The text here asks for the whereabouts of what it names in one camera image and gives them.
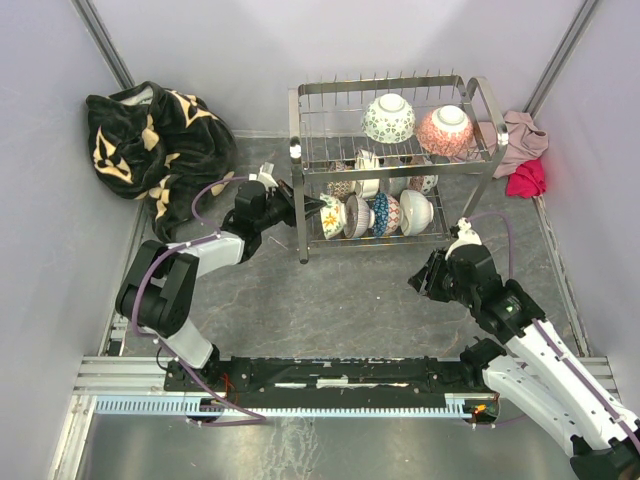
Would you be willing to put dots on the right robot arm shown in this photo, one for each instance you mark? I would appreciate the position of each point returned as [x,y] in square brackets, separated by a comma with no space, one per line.
[524,360]

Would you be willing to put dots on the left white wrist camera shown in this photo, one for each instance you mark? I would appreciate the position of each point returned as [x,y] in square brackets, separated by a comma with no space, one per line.
[265,176]

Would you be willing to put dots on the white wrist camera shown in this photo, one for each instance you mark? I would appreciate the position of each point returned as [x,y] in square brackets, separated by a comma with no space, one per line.
[464,235]
[265,176]

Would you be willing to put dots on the light blue cable duct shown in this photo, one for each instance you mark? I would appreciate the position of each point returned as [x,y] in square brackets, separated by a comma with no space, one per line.
[456,406]

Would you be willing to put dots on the brown cross patterned bowl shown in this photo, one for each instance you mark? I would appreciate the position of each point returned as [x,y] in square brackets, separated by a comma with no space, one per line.
[341,189]

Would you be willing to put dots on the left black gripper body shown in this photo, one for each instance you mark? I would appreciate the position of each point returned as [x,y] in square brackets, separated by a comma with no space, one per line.
[277,211]

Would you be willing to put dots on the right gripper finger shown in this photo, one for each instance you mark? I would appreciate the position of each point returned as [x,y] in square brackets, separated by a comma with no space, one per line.
[440,287]
[424,281]

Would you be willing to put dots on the magenta cloth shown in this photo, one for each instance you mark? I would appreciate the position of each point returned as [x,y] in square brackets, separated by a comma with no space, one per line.
[528,180]

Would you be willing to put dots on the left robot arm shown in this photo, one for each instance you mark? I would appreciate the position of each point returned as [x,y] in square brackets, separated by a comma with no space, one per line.
[157,292]

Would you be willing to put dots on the plain white bowl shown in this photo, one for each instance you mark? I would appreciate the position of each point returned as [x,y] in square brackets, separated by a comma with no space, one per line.
[417,212]

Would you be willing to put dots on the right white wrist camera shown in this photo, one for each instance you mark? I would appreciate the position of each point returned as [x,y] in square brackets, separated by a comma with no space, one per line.
[464,235]

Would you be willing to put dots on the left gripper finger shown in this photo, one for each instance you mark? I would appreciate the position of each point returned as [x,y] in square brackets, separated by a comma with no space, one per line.
[285,193]
[309,207]

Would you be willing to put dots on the black and cream blanket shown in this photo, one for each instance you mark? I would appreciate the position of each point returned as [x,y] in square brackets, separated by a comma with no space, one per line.
[165,148]

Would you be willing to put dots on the red diamond patterned bowl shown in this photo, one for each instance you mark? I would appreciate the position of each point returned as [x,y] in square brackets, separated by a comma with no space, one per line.
[389,119]

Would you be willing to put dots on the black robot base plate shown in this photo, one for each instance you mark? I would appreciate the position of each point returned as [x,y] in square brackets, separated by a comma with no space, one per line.
[328,382]

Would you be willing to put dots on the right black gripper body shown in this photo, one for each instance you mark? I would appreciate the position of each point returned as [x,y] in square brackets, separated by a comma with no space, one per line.
[461,293]

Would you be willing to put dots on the aluminium frame rail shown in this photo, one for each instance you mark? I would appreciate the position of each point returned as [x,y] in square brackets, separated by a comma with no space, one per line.
[106,375]

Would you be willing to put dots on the dusty pink cloth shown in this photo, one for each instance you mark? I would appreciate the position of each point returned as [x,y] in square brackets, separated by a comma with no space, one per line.
[526,142]

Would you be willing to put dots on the black leaf patterned bowl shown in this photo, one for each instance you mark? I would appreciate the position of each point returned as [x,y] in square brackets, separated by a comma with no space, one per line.
[445,131]

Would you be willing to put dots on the stainless steel dish rack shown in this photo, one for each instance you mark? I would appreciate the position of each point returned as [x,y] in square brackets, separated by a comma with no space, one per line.
[328,143]

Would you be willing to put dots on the blue triangle patterned bowl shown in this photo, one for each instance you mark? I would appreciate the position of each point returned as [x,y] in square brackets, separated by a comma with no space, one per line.
[387,215]

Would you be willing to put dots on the yellow floral bowl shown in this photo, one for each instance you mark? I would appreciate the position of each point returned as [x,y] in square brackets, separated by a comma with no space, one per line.
[333,216]

